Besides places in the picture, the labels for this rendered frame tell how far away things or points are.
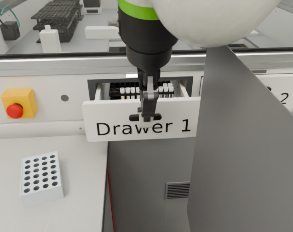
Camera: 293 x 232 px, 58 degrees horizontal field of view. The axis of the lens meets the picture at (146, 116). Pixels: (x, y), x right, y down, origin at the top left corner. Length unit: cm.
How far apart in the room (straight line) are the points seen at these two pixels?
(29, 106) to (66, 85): 11
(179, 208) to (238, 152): 84
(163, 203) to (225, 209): 74
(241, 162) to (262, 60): 56
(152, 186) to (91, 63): 50
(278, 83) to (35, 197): 69
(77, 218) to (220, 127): 38
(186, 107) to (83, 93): 29
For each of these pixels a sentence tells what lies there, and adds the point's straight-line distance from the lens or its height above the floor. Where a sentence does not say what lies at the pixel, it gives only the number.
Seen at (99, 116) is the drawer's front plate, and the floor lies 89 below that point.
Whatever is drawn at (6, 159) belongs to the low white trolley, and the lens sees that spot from 80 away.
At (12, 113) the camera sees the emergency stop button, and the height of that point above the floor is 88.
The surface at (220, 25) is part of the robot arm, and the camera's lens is 22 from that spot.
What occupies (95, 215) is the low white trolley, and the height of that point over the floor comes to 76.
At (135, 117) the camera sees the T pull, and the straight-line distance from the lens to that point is 60.
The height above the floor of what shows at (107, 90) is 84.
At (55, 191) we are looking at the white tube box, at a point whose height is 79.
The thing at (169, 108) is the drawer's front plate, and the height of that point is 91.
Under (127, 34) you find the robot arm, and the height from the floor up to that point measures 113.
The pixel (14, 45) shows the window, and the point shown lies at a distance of 77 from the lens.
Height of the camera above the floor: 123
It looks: 32 degrees down
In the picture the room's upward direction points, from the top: straight up
